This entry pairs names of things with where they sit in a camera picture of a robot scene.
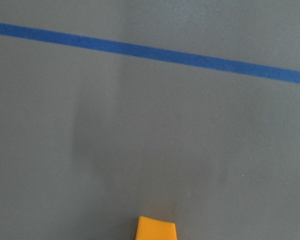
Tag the orange block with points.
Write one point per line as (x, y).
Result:
(152, 229)

